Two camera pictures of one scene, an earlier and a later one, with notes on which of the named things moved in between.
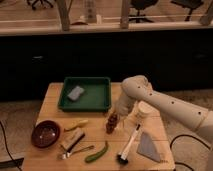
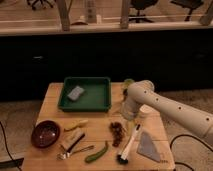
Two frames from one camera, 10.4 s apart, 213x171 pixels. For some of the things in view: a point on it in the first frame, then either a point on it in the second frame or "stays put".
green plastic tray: [85, 94] stays put
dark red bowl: [45, 134] stays put
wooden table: [96, 140] stays put
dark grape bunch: [111, 123] → [117, 132]
